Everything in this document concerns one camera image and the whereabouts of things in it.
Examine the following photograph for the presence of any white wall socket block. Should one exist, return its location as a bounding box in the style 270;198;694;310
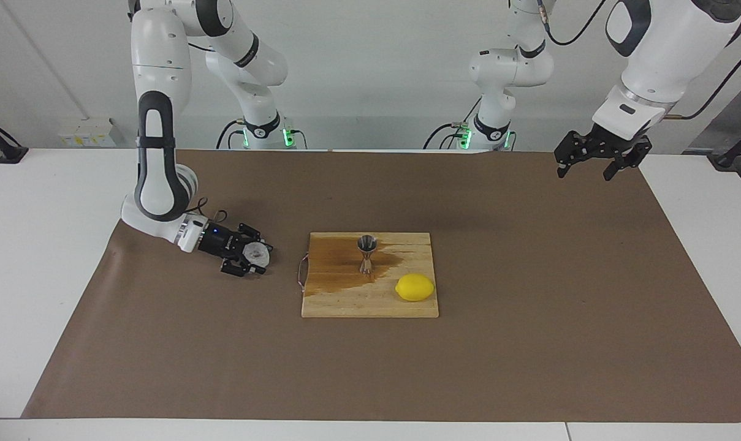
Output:
58;118;115;148

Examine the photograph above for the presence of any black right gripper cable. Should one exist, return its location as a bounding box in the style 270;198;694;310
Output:
183;196;229;228

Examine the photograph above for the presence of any black clamp stand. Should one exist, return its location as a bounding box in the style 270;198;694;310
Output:
707;119;741;172
0;113;29;165

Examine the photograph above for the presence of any small clear glass cup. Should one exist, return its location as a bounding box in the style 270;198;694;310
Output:
243;241;270;267

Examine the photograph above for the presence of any black arm base cable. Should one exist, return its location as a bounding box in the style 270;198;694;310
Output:
216;119;246;149
424;121;469;149

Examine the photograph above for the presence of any wooden cutting board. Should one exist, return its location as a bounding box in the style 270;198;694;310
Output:
298;232;440;319

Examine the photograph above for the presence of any steel double jigger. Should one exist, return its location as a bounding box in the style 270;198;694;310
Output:
357;235;379;277

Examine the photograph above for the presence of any yellow lemon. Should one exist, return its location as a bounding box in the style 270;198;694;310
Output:
395;274;436;303

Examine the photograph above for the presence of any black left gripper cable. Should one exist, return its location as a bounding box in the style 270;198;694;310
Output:
533;0;741;120

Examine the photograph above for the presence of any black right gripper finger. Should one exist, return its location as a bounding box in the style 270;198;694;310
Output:
237;222;274;253
220;256;268;278

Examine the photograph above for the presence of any brown table mat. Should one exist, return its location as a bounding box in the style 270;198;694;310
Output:
21;150;741;423

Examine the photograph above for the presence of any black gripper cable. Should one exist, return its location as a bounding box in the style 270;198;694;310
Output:
533;0;741;120
183;196;229;228

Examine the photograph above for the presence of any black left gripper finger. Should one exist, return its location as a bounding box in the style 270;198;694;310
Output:
553;130;591;180
602;138;653;182

